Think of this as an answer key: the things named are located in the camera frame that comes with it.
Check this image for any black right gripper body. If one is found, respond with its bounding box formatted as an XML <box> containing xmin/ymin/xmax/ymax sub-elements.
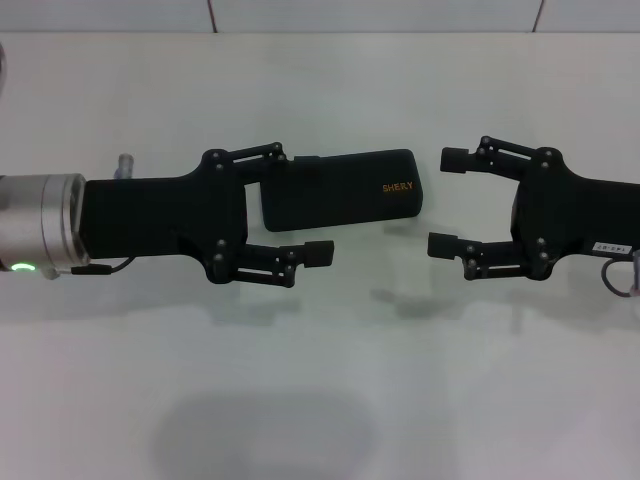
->
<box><xmin>509</xmin><ymin>147</ymin><xmax>640</xmax><ymax>281</ymax></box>

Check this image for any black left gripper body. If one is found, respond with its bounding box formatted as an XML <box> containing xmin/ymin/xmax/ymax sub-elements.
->
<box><xmin>82</xmin><ymin>148</ymin><xmax>251</xmax><ymax>286</ymax></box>

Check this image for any black hard glasses case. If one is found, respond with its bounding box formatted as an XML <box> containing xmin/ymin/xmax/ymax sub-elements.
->
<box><xmin>248</xmin><ymin>148</ymin><xmax>424</xmax><ymax>233</ymax></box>

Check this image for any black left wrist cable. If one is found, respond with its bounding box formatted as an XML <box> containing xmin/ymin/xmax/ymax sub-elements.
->
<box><xmin>72</xmin><ymin>256</ymin><xmax>135</xmax><ymax>277</ymax></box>

